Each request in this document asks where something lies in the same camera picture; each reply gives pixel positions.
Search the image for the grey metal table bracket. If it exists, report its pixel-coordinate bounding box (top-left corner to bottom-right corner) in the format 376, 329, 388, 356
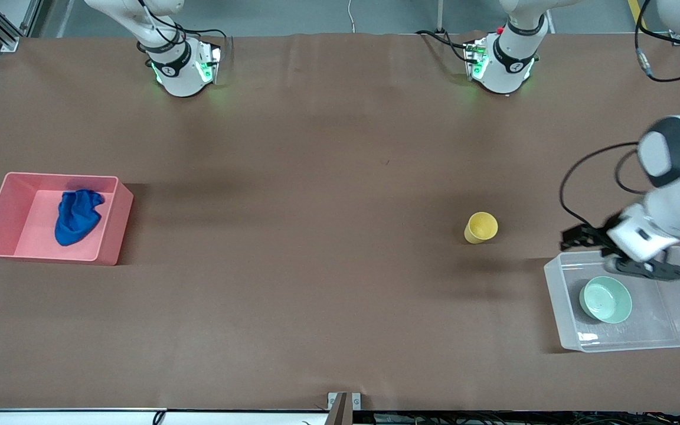
327, 392, 362, 425

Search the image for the pink plastic box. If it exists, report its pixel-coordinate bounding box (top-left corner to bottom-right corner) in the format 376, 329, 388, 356
0, 172, 135, 266

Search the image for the blue crumpled cloth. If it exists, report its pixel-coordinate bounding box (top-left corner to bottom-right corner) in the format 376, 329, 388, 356
54, 189, 106, 247

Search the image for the mint green bowl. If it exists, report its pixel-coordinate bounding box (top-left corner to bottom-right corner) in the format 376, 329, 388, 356
579, 276, 633, 324

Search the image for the yellow cup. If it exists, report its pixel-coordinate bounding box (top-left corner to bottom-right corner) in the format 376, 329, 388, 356
464, 211, 499, 244

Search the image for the black cable with metal plug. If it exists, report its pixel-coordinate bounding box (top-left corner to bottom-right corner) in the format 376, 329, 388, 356
635, 0, 680, 84

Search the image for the clear plastic storage box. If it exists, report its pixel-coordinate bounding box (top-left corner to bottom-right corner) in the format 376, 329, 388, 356
544, 246, 680, 353

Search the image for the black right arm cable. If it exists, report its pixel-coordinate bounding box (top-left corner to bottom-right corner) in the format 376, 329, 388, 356
136, 0, 230, 60

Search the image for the black left base cable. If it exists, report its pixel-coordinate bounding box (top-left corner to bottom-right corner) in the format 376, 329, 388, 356
416, 27, 478, 63

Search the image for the brown table cover sheet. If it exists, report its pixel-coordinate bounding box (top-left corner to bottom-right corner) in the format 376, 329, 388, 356
0, 32, 680, 412

